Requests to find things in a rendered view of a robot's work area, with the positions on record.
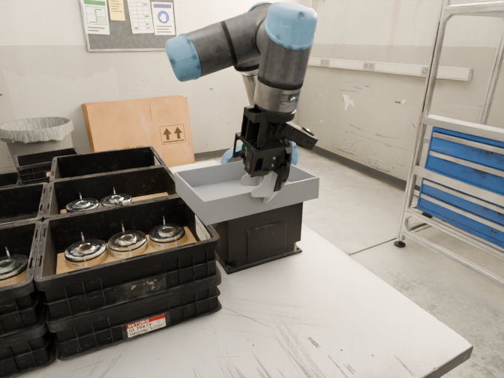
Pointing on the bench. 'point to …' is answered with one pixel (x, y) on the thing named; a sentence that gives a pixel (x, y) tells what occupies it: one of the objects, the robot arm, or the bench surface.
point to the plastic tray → (238, 191)
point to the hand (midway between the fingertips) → (265, 195)
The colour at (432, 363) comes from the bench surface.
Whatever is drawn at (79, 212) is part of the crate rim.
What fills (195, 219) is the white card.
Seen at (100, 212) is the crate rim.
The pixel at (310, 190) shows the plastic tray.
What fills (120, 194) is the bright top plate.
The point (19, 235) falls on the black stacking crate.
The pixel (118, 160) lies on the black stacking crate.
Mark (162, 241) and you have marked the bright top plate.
